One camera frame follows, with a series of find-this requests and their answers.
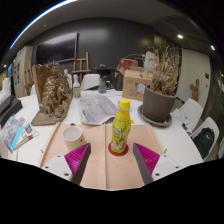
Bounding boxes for white chair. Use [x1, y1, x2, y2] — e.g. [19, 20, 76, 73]
[173, 98, 204, 134]
[80, 73, 101, 92]
[189, 116, 220, 161]

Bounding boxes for paint brushes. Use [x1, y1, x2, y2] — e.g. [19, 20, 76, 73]
[13, 130, 40, 151]

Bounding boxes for grey kettle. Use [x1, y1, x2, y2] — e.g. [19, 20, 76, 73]
[97, 78, 111, 94]

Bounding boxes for wooden wall figure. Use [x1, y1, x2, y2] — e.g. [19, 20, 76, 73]
[189, 78, 200, 103]

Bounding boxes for light plywood base board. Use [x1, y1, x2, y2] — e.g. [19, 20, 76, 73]
[37, 121, 166, 191]

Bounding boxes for dark wall screen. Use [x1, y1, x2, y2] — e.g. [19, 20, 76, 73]
[35, 32, 78, 65]

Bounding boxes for flat round red coaster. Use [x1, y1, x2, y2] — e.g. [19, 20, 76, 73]
[107, 142, 130, 157]

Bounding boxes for brown cardboard box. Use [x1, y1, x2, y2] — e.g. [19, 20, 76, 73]
[121, 68, 154, 102]

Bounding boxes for grey plant saucer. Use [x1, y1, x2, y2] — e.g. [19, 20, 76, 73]
[137, 104, 174, 128]

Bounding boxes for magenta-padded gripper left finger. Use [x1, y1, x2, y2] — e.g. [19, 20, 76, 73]
[41, 142, 92, 186]

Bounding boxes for white plaster bust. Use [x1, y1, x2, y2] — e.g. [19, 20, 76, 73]
[63, 68, 73, 88]

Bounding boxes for dried plant in grey pot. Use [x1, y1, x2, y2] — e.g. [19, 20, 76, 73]
[142, 44, 183, 123]

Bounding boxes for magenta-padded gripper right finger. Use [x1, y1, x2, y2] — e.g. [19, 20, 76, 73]
[132, 142, 183, 186]

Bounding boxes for wooden easel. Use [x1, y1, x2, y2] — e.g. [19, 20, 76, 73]
[71, 51, 92, 83]

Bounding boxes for yellow drink bottle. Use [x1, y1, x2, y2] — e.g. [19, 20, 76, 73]
[110, 97, 132, 154]

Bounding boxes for black backpack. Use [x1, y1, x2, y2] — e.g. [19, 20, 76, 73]
[193, 127, 216, 159]

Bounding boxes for red box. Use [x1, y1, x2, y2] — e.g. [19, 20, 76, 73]
[118, 58, 139, 71]

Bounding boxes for colourful picture book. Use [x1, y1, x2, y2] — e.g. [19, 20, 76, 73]
[0, 114, 27, 154]

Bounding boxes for black printer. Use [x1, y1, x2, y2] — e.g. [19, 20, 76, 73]
[0, 94, 24, 128]

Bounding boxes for small paint jar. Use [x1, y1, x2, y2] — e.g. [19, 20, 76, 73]
[23, 122, 33, 134]

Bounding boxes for white spray bottle green label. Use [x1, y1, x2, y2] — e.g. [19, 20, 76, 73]
[72, 73, 81, 99]

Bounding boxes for long ceiling light strip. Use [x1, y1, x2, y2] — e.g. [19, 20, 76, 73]
[9, 0, 79, 50]

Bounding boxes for round ceiling spotlights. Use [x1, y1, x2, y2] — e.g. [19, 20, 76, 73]
[176, 33, 217, 52]

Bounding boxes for cream dotted paper cup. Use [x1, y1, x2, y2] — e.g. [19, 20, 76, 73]
[61, 124, 83, 153]

